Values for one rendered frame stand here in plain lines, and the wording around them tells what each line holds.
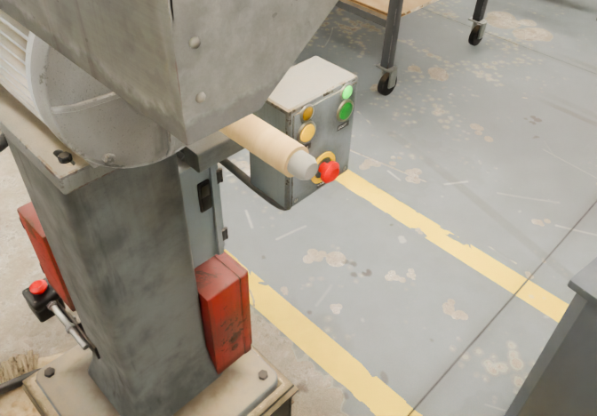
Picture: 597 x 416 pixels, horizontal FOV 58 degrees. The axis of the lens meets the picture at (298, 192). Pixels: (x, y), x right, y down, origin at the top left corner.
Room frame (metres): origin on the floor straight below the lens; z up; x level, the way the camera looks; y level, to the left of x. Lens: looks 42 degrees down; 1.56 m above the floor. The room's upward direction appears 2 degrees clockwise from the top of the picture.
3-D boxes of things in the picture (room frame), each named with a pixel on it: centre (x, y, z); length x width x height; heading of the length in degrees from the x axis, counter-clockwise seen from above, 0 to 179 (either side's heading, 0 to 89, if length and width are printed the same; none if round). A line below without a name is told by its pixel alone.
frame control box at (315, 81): (0.79, 0.06, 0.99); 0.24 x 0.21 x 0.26; 46
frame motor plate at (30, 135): (0.71, 0.34, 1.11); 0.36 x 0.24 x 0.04; 46
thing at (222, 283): (0.83, 0.23, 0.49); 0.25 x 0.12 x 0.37; 46
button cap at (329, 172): (0.72, -0.05, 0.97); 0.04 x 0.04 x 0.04; 46
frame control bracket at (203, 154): (0.74, 0.11, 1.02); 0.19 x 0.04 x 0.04; 136
